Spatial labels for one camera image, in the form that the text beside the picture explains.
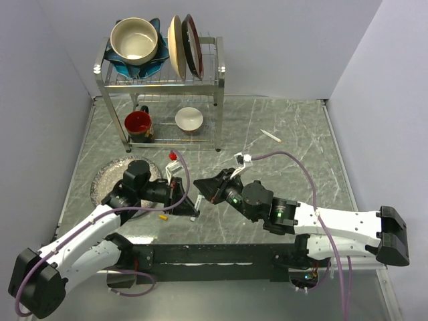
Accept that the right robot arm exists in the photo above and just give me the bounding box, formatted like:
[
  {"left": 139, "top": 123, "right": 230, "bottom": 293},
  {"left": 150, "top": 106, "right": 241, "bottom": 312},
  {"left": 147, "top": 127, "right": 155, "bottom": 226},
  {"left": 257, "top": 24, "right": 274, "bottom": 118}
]
[{"left": 193, "top": 169, "right": 410, "bottom": 267}]

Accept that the speckled grey plate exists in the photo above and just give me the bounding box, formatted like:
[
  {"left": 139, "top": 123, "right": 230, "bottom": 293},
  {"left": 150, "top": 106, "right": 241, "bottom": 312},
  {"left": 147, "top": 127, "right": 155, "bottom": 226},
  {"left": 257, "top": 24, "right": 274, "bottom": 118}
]
[{"left": 90, "top": 156, "right": 163, "bottom": 207}]

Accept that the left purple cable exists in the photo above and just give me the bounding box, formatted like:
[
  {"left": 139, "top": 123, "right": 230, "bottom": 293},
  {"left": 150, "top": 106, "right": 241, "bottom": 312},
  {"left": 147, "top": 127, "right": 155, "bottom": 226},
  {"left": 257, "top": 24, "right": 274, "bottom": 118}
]
[{"left": 15, "top": 150, "right": 191, "bottom": 318}]

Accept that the metal dish rack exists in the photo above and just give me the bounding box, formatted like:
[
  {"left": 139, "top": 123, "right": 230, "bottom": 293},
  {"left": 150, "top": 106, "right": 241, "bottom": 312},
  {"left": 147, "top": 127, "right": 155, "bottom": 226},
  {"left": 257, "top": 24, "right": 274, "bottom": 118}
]
[{"left": 93, "top": 36, "right": 226, "bottom": 152}]

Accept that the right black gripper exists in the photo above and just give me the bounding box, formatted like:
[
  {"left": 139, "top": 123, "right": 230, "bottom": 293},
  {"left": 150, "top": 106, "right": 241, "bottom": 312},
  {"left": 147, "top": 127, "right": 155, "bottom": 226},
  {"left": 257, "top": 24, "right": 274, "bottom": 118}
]
[{"left": 191, "top": 171, "right": 257, "bottom": 225}]

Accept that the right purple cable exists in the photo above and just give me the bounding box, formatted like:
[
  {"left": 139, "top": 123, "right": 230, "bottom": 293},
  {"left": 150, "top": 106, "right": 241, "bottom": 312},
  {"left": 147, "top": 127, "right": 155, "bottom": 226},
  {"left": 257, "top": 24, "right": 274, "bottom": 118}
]
[{"left": 250, "top": 150, "right": 352, "bottom": 321}]

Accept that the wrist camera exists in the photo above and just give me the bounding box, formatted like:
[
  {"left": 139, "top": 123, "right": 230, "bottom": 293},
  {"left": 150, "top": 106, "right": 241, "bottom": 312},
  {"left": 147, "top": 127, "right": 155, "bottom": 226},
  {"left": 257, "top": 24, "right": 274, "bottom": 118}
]
[
  {"left": 165, "top": 150, "right": 183, "bottom": 183},
  {"left": 230, "top": 152, "right": 253, "bottom": 179}
]

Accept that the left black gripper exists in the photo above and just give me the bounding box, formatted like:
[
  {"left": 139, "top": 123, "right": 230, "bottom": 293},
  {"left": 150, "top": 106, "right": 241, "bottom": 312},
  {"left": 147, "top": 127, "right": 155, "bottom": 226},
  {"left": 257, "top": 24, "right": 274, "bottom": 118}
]
[{"left": 136, "top": 175, "right": 199, "bottom": 214}]

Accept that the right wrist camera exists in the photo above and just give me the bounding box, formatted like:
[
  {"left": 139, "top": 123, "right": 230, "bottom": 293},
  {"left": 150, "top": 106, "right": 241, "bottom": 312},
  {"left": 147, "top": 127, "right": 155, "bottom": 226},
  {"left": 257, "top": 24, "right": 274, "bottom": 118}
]
[{"left": 230, "top": 152, "right": 253, "bottom": 179}]

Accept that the red and black mug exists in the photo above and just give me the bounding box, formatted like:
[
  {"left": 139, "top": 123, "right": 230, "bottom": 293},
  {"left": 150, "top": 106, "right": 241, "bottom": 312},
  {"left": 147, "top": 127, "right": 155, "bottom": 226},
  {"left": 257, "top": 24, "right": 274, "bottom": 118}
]
[{"left": 124, "top": 105, "right": 155, "bottom": 143}]

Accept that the white pen green tip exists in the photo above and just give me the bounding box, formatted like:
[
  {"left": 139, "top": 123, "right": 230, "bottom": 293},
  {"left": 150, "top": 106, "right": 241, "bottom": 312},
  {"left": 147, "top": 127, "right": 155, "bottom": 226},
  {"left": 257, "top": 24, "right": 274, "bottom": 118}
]
[{"left": 190, "top": 195, "right": 203, "bottom": 221}]

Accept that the blue scalloped dish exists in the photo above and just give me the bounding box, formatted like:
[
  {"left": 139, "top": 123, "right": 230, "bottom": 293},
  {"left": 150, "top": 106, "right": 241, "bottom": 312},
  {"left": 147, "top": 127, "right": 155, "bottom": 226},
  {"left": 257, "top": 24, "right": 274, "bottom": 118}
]
[{"left": 104, "top": 17, "right": 169, "bottom": 80}]

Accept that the black red-rimmed plate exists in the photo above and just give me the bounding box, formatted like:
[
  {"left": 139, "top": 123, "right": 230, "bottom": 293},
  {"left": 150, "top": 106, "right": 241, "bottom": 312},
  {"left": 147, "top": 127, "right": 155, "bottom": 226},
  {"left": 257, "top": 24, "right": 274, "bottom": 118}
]
[{"left": 181, "top": 14, "right": 204, "bottom": 80}]

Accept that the beige ceramic bowl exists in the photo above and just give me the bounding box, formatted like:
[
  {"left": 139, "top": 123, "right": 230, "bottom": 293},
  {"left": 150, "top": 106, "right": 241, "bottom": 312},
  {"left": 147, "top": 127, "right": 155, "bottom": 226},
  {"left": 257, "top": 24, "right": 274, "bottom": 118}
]
[{"left": 110, "top": 17, "right": 158, "bottom": 66}]

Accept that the small white bowl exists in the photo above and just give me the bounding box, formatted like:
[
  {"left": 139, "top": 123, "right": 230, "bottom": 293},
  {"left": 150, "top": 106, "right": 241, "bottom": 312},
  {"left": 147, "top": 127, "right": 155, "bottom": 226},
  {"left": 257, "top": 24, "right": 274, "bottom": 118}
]
[{"left": 175, "top": 107, "right": 203, "bottom": 133}]

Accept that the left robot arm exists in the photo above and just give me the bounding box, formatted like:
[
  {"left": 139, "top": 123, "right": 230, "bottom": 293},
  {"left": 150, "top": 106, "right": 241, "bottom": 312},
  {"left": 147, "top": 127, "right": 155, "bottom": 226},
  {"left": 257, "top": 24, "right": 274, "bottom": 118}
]
[{"left": 8, "top": 151, "right": 199, "bottom": 319}]

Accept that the cream plate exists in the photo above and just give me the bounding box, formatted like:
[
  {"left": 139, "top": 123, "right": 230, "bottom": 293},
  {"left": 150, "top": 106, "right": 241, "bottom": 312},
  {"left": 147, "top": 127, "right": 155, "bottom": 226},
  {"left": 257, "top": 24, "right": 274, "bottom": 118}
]
[{"left": 168, "top": 15, "right": 186, "bottom": 80}]

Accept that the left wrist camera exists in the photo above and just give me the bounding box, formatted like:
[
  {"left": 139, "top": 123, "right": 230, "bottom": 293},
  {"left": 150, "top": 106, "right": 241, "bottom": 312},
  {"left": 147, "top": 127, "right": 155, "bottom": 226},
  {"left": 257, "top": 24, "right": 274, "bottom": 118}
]
[{"left": 165, "top": 150, "right": 183, "bottom": 183}]

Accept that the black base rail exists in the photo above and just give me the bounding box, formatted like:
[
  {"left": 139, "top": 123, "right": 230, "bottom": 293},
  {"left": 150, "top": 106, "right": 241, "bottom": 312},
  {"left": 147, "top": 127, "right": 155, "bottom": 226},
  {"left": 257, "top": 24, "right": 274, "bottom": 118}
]
[{"left": 106, "top": 243, "right": 322, "bottom": 289}]

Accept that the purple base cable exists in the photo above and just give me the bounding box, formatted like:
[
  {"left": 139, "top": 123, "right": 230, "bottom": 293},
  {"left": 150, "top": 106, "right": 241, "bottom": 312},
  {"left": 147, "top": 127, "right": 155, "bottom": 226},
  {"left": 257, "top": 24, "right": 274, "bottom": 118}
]
[{"left": 106, "top": 265, "right": 155, "bottom": 298}]

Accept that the white pen yellow tip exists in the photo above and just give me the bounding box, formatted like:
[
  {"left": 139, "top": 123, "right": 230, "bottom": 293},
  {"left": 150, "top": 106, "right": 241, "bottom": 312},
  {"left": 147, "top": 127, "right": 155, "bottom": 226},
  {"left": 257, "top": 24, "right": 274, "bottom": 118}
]
[{"left": 260, "top": 129, "right": 282, "bottom": 143}]

